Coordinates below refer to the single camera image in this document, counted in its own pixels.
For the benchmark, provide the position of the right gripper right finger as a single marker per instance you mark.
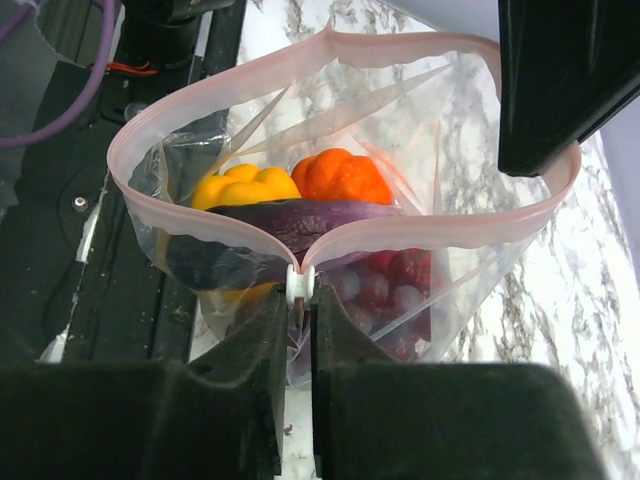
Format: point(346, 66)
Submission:
point(375, 418)

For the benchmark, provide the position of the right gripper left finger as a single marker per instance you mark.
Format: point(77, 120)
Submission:
point(217, 417)

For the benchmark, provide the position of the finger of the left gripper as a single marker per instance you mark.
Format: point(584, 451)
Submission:
point(568, 67)

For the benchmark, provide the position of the dark red grapes bunch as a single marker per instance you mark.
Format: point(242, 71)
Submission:
point(380, 293)

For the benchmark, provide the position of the long purple eggplant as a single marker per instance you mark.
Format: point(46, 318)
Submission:
point(297, 223)

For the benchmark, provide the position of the yellow bell pepper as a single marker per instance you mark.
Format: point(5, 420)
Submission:
point(233, 192)

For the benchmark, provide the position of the clear zip top bag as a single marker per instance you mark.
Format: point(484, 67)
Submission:
point(423, 106)

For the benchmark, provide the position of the small orange fruit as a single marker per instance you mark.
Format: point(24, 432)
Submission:
point(337, 175)

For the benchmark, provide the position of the black mounting rail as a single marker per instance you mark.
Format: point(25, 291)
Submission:
point(75, 286)

